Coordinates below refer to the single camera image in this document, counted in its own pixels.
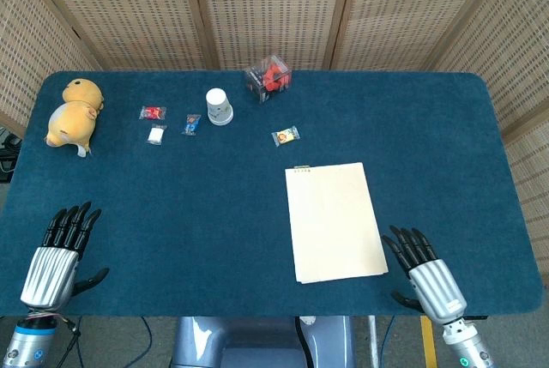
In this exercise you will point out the grey-blue robot torso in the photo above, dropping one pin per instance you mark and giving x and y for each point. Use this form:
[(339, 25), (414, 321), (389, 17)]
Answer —
[(240, 342)]

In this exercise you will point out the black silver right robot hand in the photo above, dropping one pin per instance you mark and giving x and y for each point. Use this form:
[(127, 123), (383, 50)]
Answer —
[(435, 286)]

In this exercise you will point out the cream notepad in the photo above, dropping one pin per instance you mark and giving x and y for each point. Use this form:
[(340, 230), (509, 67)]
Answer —
[(334, 222)]

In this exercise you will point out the yellow candy packet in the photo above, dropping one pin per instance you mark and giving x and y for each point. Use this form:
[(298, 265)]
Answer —
[(285, 136)]

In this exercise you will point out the woven bamboo folding screen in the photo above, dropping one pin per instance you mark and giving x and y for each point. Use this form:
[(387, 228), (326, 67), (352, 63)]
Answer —
[(274, 7)]

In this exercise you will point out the red candy packet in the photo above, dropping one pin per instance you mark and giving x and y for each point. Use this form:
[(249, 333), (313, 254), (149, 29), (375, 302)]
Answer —
[(152, 112)]

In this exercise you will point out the blue table cloth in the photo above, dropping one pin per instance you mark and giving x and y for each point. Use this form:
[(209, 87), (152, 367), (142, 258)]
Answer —
[(206, 213)]

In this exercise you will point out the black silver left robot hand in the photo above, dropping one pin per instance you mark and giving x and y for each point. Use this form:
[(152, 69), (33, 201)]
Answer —
[(51, 269)]

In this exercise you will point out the black equipment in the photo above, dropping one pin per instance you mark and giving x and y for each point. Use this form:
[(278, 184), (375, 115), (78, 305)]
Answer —
[(8, 158)]

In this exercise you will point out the white table leg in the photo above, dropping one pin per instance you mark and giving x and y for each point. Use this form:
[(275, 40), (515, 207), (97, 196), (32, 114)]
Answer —
[(373, 342)]

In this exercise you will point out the blue candy packet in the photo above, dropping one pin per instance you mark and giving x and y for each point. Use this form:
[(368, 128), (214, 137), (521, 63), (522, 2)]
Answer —
[(191, 124)]

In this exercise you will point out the clear box with red pieces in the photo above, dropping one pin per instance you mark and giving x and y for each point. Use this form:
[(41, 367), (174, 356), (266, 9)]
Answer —
[(269, 78)]

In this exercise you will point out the white paper cup stack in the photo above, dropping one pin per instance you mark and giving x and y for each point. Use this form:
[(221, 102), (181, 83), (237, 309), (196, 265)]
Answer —
[(218, 108)]

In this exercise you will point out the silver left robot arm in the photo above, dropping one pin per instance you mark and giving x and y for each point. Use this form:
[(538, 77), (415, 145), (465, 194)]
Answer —
[(28, 342)]

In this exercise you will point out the white candy packet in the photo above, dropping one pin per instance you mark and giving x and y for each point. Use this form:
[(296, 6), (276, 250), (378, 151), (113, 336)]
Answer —
[(156, 134)]

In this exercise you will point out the yellow plush toy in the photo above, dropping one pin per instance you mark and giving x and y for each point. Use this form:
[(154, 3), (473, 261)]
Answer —
[(73, 121)]

